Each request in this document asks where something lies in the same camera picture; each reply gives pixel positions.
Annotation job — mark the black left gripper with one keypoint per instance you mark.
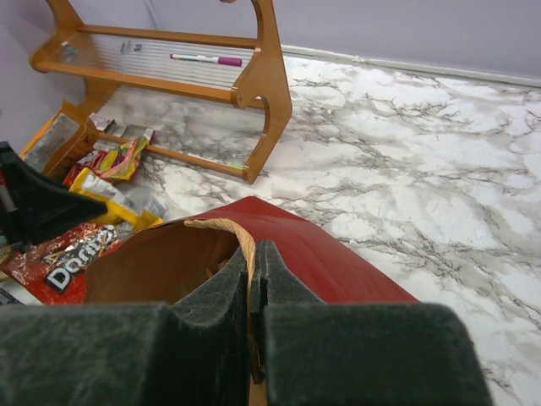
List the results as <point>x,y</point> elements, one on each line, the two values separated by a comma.
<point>35,208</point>

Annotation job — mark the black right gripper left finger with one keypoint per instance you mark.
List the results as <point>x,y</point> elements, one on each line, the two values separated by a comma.
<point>127,351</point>

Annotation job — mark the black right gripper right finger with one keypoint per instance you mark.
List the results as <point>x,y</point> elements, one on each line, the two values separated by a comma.
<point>359,354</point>

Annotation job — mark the orange honey dijon chips bag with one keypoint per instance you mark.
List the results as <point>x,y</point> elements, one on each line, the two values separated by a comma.
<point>54,134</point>

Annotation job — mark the red snack bag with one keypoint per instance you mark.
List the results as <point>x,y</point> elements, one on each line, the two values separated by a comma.
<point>54,272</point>

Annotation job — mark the small yellow snack packet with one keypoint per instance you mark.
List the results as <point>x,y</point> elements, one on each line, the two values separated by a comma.
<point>120,209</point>

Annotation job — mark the colourful candy packet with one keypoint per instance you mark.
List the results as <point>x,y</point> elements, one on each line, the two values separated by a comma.
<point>117,164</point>

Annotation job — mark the red paper bag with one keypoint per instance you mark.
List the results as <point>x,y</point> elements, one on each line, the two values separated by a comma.
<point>217,271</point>

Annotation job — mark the red white small box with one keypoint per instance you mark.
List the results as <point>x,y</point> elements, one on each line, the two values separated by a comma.
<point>101,123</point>

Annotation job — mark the small grey clip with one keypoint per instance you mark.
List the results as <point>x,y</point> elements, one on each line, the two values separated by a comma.
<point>68,51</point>

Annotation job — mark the grey binder clip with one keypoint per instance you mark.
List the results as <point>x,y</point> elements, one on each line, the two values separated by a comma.
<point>128,46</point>

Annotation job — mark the green yellow marker pen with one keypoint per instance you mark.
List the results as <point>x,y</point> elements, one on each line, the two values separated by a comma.
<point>237,166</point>

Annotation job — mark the wooden three-tier shelf rack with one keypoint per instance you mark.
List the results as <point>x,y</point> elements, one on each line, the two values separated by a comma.
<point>260,83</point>

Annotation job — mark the white pink marker pen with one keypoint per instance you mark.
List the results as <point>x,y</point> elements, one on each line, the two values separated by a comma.
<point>225,61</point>

